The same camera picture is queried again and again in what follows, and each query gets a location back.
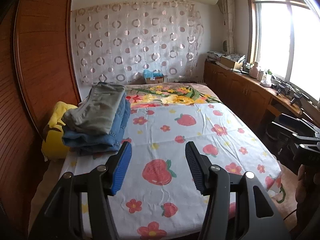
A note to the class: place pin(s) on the window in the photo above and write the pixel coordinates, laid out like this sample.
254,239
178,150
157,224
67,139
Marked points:
284,40

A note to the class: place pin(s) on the pink jug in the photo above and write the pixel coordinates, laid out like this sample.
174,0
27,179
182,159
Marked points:
254,70

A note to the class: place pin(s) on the cardboard box with blue bag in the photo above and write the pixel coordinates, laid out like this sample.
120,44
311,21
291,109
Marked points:
153,77

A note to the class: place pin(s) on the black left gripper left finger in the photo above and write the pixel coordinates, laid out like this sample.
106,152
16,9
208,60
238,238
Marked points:
61,214

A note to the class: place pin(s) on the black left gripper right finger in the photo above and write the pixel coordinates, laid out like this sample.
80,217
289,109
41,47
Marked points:
238,207

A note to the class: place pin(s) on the circle patterned wall curtain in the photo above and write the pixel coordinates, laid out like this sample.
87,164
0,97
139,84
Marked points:
120,42

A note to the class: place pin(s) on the long wooden cabinet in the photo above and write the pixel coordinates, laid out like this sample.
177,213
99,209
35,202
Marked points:
254,104

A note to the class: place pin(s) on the person's right hand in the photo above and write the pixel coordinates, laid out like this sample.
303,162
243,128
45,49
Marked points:
307,194

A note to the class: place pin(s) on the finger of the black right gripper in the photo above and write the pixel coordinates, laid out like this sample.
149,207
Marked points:
305,146
288,125

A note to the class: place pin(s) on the floral strawberry bed sheet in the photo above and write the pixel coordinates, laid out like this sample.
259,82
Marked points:
158,198

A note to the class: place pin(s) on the cardboard box on cabinet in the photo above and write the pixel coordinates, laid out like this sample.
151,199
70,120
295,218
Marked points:
230,63

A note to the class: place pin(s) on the wooden headboard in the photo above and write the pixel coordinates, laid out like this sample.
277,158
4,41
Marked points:
36,72

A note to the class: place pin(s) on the folded blue jeans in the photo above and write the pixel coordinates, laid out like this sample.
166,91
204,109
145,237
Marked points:
94,139

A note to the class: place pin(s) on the grey-green pants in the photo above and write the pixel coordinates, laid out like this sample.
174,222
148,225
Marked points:
101,104

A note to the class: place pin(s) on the yellow pillow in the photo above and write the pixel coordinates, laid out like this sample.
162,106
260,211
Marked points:
52,145

